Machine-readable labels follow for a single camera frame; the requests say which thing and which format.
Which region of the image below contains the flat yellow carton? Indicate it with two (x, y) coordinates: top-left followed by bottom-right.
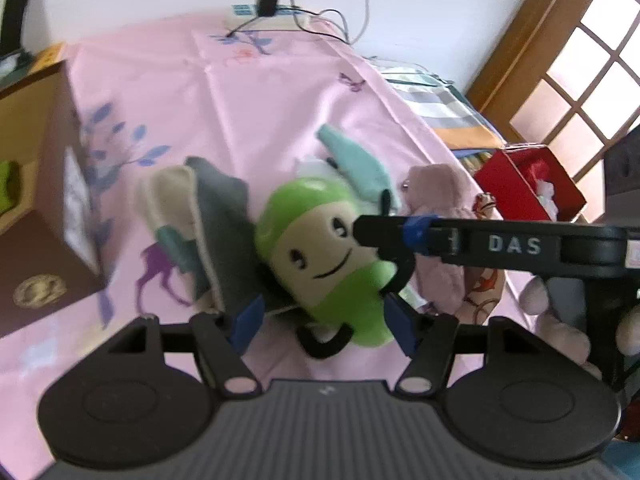
(27, 44), (68, 73)

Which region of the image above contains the grey cable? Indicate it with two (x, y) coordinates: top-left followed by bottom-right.
(344, 0), (375, 47)

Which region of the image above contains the brown cardboard box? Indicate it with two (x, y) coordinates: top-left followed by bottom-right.
(0, 59), (112, 338)

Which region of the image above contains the striped blanket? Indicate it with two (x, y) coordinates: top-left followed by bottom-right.
(372, 57), (506, 153)

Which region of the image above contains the grey cream plush toy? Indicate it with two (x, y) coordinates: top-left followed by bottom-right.
(137, 156), (266, 317)

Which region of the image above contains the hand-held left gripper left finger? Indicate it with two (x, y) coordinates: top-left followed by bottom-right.
(100, 294), (267, 400)

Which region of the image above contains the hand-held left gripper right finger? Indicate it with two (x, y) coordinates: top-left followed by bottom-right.
(384, 292), (548, 396)

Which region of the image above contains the wooden glass-pane door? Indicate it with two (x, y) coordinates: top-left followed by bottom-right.
(465, 0), (640, 186)

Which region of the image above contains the pink printed bedsheet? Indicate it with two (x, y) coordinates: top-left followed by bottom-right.
(0, 7), (551, 480)

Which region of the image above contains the leafy green plush toy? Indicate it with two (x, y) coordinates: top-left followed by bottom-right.
(0, 159), (25, 217)

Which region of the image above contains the red tissue box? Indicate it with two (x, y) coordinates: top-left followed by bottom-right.
(472, 144), (588, 223)

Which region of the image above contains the looped black cable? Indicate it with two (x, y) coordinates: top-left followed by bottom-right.
(279, 6), (352, 45)

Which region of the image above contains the thin black charger cable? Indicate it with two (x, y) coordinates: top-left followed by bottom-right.
(225, 12), (266, 40)

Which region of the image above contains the teal plush toy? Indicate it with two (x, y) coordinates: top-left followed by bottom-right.
(295, 124), (402, 213)

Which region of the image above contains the green cream smiling plush toy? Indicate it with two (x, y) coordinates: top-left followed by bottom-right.
(254, 176), (417, 361)

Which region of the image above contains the white power strip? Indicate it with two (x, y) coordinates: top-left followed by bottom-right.
(224, 4), (313, 32)

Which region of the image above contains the mauve plush toy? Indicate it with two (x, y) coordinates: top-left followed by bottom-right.
(399, 162), (483, 317)

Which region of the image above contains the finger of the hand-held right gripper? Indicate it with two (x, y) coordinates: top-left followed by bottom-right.
(353, 214), (467, 267)

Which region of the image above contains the pale grey plush toy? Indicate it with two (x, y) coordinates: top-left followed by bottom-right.
(520, 275), (640, 381)

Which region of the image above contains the cream orange patterned plush toy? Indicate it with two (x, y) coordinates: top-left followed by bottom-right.
(462, 192), (508, 328)

